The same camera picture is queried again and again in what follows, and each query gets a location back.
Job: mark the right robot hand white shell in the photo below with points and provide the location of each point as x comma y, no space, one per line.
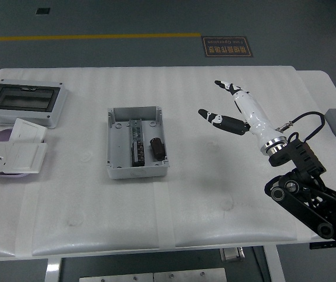
251,113

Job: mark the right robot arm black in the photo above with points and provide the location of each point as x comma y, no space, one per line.
306,199

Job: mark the open grey junction box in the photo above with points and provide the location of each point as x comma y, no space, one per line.
119,147

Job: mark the grey distribution box dark window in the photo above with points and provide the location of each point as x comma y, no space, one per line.
24,98

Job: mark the brown floor sign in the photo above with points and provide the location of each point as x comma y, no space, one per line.
227,47

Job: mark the white foam mat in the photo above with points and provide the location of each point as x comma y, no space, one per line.
185,205

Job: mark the black table control panel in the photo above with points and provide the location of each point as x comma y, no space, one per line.
320,246

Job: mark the white table leg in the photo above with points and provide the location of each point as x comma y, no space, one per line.
275,264
53,270

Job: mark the grey metal plate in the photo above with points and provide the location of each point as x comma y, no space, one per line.
190,275
115,278

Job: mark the black floor hatch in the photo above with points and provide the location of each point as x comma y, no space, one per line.
42,11

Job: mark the white tape strip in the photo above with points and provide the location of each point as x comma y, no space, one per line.
25,220

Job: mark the purple round disc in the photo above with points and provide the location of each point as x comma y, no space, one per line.
0,136

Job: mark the metal mounting rail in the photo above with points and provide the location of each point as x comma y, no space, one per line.
135,129

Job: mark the silver metal bracket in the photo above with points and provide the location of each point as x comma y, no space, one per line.
232,254

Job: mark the small white switch panel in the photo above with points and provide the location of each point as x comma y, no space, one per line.
28,130

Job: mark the large white switch panel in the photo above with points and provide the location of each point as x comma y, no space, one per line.
25,157

